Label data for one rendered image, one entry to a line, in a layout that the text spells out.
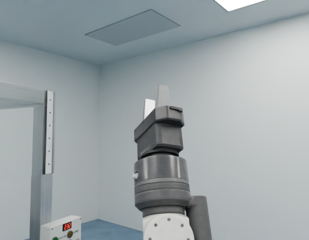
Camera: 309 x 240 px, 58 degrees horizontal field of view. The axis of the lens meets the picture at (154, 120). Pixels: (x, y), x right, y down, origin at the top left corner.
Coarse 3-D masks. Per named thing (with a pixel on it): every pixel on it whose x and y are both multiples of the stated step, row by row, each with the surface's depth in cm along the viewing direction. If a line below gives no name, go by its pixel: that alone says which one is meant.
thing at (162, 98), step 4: (156, 88) 50; (160, 88) 50; (164, 88) 50; (156, 92) 49; (160, 92) 49; (164, 92) 49; (168, 92) 50; (156, 96) 49; (160, 96) 49; (164, 96) 49; (168, 96) 50; (156, 100) 48; (160, 100) 48; (164, 100) 49; (168, 100) 49; (156, 104) 48; (160, 104) 48; (164, 104) 48; (168, 104) 49
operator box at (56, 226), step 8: (72, 216) 122; (48, 224) 110; (56, 224) 110; (72, 224) 117; (80, 224) 121; (40, 232) 109; (48, 232) 107; (56, 232) 109; (64, 232) 112; (80, 232) 120
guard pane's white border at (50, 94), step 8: (48, 96) 114; (48, 104) 114; (48, 112) 114; (48, 120) 114; (48, 128) 113; (48, 136) 113; (48, 144) 113; (48, 152) 113; (48, 160) 113; (48, 168) 113
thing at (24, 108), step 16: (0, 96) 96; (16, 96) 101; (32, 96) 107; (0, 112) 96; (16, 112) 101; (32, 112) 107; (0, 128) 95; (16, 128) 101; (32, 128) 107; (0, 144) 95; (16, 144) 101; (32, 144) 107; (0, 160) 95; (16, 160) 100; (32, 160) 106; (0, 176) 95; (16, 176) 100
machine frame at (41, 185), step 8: (32, 176) 113; (40, 176) 111; (48, 176) 114; (32, 184) 112; (40, 184) 110; (48, 184) 113; (32, 192) 112; (40, 192) 110; (48, 192) 113; (32, 200) 112; (40, 200) 110; (48, 200) 113; (32, 208) 112; (40, 208) 110; (48, 208) 113; (32, 216) 111; (40, 216) 110; (48, 216) 113; (32, 224) 111; (40, 224) 109; (32, 232) 111
